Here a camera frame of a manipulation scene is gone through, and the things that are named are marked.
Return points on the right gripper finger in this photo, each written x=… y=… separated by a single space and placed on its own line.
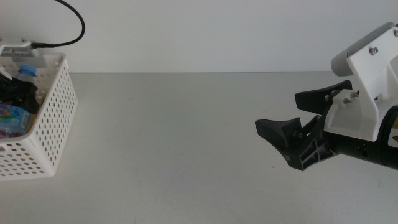
x=314 y=99
x=276 y=130

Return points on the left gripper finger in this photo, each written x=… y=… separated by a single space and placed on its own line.
x=29 y=98

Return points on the clear water bottle blue cap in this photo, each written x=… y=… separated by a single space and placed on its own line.
x=12 y=119

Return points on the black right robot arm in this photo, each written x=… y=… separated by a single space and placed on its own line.
x=373 y=152

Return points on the white perforated plastic basket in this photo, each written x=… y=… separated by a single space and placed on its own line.
x=56 y=124

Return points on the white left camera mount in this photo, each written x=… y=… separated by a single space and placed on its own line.
x=4 y=72

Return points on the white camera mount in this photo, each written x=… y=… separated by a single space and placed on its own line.
x=4 y=72
x=367 y=93

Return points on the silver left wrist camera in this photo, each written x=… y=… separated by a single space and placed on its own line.
x=15 y=50

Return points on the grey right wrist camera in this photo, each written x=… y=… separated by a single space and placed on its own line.
x=345 y=60

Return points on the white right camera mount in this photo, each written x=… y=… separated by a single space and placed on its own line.
x=367 y=93

